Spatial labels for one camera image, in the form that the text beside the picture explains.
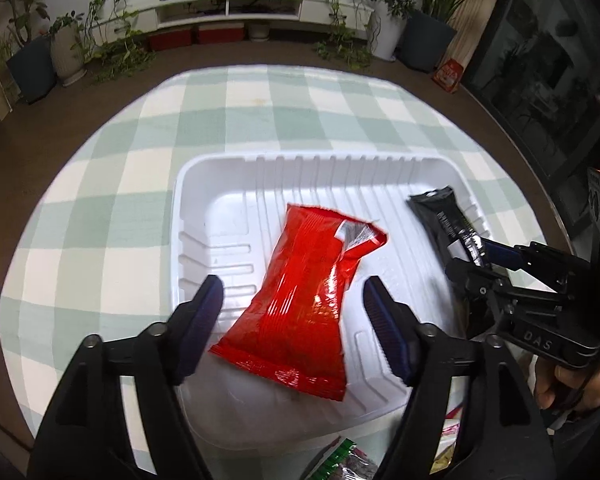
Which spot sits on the red snack packet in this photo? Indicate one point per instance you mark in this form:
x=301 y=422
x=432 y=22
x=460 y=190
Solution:
x=300 y=320

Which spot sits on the glass sliding door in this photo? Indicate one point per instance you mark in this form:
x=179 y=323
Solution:
x=540 y=60

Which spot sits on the white plastic tray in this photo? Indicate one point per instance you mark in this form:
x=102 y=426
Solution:
x=230 y=210

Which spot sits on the green snack packet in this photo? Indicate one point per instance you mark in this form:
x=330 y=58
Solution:
x=342 y=452

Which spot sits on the black snack packet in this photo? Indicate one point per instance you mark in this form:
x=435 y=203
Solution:
x=442 y=220

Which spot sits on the green white checked tablecloth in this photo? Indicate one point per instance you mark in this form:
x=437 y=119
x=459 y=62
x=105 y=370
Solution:
x=105 y=160

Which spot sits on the white snack packet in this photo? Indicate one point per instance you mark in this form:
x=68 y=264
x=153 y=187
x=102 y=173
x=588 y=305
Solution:
x=451 y=422

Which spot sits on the bushy plant dark pot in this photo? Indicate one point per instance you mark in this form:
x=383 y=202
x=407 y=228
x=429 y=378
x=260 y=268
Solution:
x=32 y=70

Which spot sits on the person's right hand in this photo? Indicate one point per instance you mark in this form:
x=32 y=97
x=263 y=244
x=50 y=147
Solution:
x=547 y=385

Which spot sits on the trailing vine plant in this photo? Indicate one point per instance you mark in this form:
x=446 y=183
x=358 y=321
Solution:
x=120 y=55
x=345 y=40

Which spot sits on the plant in tall white pot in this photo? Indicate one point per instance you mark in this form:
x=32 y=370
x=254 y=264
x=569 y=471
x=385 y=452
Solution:
x=387 y=30

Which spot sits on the small white pot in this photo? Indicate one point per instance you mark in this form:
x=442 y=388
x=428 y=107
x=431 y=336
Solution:
x=259 y=31

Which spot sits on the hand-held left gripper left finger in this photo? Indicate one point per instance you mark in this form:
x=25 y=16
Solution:
x=202 y=320

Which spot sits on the broad-leaf plant grey pot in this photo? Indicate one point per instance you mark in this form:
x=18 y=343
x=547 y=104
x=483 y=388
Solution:
x=427 y=40

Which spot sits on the plant in ribbed white pot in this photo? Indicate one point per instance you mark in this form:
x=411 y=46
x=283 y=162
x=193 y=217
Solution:
x=67 y=55

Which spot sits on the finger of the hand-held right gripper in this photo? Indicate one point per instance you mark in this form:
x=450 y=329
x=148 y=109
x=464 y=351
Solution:
x=480 y=280
x=502 y=256

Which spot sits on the red storage box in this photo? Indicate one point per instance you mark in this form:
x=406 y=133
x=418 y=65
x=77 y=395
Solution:
x=220 y=34

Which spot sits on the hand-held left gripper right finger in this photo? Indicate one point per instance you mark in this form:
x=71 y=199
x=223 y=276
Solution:
x=385 y=330

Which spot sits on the red paper bag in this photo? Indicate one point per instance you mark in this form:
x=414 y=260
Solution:
x=447 y=76

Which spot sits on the white tv stand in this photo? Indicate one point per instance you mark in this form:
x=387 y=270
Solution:
x=280 y=10

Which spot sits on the person's right forearm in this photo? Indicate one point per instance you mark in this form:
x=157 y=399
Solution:
x=587 y=442

